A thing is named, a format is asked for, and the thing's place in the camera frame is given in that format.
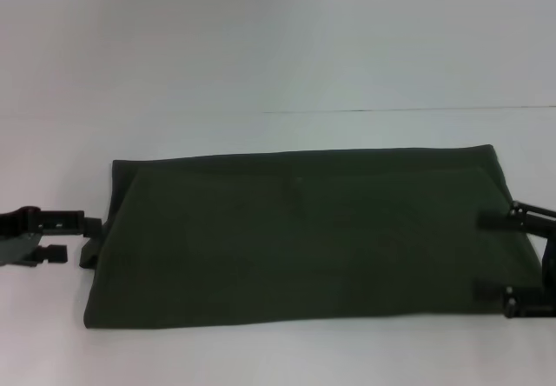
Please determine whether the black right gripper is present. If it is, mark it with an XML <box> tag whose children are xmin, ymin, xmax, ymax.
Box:
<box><xmin>472</xmin><ymin>200</ymin><xmax>556</xmax><ymax>320</ymax></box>

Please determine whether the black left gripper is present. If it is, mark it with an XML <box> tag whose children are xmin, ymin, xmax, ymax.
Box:
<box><xmin>0</xmin><ymin>205</ymin><xmax>103</xmax><ymax>270</ymax></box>

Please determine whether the dark green t-shirt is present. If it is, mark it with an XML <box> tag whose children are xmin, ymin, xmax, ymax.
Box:
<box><xmin>77</xmin><ymin>143</ymin><xmax>549</xmax><ymax>331</ymax></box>

